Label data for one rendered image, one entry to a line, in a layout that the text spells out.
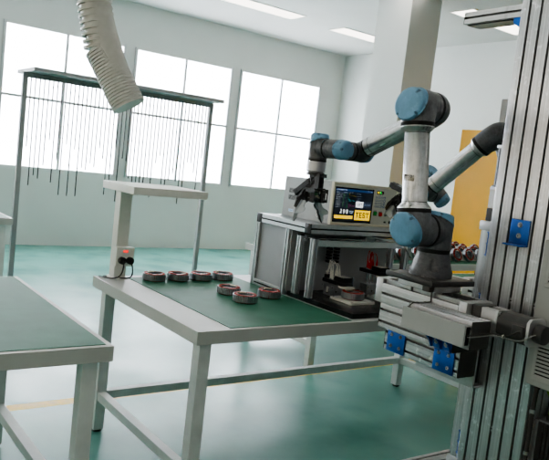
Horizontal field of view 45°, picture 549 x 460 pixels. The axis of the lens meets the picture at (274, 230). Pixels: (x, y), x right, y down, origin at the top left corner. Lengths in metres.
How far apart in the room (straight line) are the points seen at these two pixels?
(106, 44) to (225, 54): 6.95
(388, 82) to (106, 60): 4.55
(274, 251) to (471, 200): 4.05
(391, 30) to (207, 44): 3.41
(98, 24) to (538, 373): 2.39
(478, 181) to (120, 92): 4.57
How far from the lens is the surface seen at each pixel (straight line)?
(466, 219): 7.14
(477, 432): 2.57
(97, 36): 3.35
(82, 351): 2.15
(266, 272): 3.38
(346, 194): 3.24
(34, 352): 2.10
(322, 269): 3.37
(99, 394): 3.37
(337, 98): 11.49
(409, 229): 2.27
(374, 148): 2.60
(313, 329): 2.73
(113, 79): 3.29
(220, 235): 10.29
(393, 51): 7.44
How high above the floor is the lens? 1.36
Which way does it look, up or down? 5 degrees down
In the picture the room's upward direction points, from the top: 7 degrees clockwise
